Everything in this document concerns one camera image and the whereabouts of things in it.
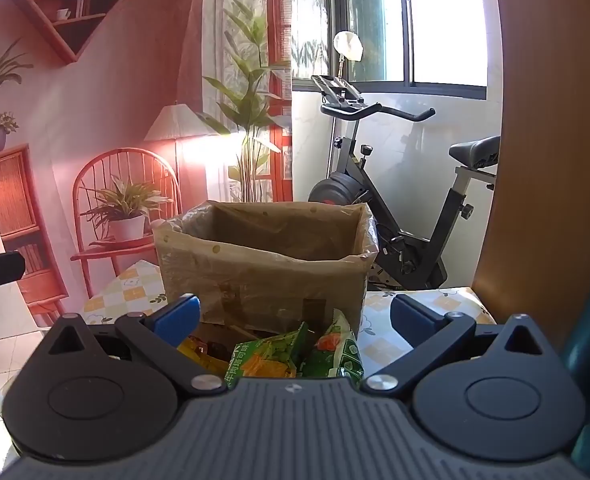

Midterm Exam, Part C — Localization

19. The brown wooden board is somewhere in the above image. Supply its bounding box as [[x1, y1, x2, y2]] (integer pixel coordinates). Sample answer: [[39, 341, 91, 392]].
[[472, 0, 590, 357]]

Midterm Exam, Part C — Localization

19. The cardboard box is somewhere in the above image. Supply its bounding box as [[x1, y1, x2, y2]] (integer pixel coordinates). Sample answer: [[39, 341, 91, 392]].
[[152, 200, 380, 342]]

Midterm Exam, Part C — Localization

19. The black exercise bike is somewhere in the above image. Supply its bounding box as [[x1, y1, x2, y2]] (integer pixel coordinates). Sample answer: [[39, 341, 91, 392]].
[[307, 75, 502, 292]]

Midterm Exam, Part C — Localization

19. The dark framed window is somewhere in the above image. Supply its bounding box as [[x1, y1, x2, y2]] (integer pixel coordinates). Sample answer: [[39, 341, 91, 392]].
[[291, 0, 491, 101]]

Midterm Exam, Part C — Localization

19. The checkered flower tablecloth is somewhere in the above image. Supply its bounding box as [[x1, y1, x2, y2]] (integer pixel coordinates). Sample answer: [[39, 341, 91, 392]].
[[0, 259, 496, 411]]

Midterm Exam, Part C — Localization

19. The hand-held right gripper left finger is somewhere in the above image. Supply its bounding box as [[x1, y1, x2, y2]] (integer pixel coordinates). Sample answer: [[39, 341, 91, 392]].
[[40, 295, 228, 394]]

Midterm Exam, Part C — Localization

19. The room scene wall poster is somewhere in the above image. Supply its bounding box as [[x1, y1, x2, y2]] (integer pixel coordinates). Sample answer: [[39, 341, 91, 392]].
[[0, 0, 294, 332]]

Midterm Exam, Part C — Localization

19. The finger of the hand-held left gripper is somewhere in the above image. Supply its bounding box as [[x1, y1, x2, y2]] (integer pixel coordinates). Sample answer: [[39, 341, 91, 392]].
[[0, 251, 26, 317]]

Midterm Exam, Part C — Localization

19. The orange yellow snack packet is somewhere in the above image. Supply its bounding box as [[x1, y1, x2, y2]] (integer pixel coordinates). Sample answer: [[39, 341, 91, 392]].
[[176, 335, 232, 377]]

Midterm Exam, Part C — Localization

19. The green snack packet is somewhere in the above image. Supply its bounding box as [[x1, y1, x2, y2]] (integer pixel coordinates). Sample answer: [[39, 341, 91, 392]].
[[302, 309, 366, 388], [225, 321, 310, 392]]

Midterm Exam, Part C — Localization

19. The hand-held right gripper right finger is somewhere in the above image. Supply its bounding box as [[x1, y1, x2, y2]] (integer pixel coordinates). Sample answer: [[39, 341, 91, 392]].
[[361, 294, 556, 394]]

